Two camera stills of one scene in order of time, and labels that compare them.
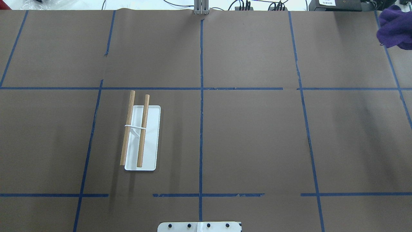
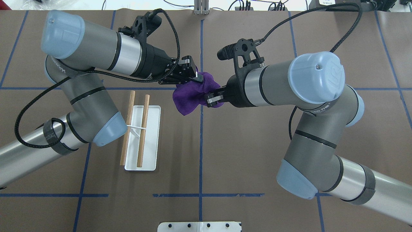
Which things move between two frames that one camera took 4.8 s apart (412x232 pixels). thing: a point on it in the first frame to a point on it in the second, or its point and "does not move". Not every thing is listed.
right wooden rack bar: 143,133 does not move
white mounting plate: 200,227 does not move
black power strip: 237,8 does not move
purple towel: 395,28 to 187,97
